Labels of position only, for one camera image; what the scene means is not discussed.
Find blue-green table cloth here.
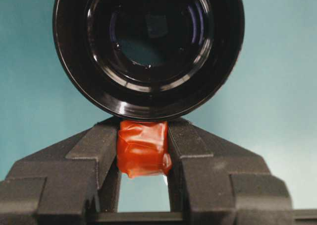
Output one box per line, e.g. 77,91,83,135
0,0,317,212

